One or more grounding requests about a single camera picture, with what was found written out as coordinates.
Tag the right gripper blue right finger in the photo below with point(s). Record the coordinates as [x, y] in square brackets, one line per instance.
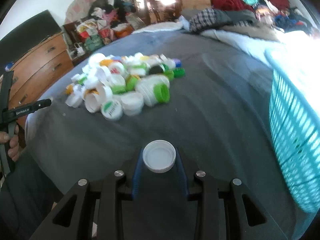
[181, 173]

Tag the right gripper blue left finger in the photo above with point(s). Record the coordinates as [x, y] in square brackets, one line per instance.
[135, 182]

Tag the white screw cap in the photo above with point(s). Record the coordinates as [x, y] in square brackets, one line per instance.
[159, 156]

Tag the person's left hand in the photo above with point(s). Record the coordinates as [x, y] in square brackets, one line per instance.
[14, 150]

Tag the wooden chest of drawers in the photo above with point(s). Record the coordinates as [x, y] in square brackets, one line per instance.
[39, 69]

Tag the grey bed blanket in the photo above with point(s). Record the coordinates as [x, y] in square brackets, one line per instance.
[218, 114]

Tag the white lid green logo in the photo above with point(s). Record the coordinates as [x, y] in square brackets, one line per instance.
[112, 110]

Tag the black television screen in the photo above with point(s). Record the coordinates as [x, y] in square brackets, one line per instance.
[26, 36]

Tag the bright green open cap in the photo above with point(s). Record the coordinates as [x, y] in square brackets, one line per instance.
[161, 93]

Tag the dark green cap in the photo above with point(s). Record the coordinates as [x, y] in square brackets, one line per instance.
[178, 72]

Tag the black bottle cap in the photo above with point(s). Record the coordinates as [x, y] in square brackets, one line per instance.
[158, 69]

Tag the orange bottle cap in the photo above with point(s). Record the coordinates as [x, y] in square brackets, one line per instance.
[105, 62]

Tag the teal plastic laundry basket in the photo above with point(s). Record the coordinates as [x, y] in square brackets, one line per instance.
[294, 123]

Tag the plaid shirt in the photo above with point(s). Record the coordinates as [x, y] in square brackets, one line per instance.
[208, 19]

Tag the red clothes pile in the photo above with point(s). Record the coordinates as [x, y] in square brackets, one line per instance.
[230, 5]

